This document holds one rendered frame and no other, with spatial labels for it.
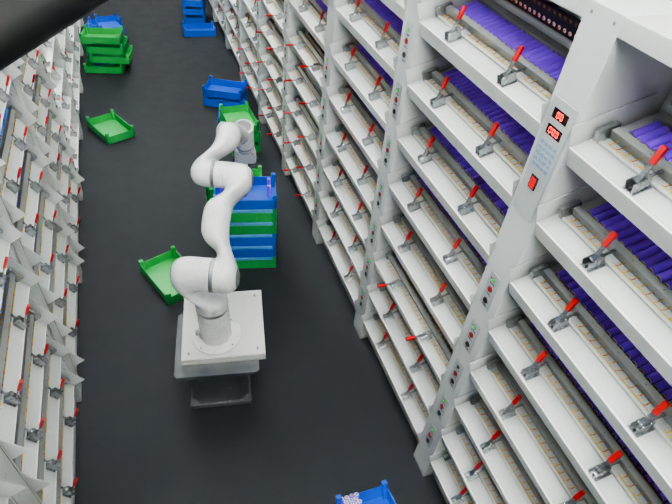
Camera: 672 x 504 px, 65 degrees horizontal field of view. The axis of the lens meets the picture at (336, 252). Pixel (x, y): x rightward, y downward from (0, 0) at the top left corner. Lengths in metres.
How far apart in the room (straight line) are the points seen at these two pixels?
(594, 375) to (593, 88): 0.59
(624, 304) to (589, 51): 0.48
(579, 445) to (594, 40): 0.87
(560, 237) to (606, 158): 0.20
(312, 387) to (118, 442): 0.80
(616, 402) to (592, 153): 0.51
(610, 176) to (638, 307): 0.25
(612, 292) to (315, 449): 1.43
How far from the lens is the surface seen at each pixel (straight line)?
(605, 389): 1.26
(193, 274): 1.82
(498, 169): 1.40
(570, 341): 1.31
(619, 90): 1.17
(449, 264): 1.66
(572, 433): 1.41
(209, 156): 2.00
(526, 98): 1.31
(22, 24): 0.28
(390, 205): 2.02
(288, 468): 2.21
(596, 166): 1.14
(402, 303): 2.04
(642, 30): 1.06
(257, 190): 2.71
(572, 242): 1.24
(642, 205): 1.07
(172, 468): 2.25
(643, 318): 1.14
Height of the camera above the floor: 2.01
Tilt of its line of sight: 42 degrees down
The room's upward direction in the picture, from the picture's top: 7 degrees clockwise
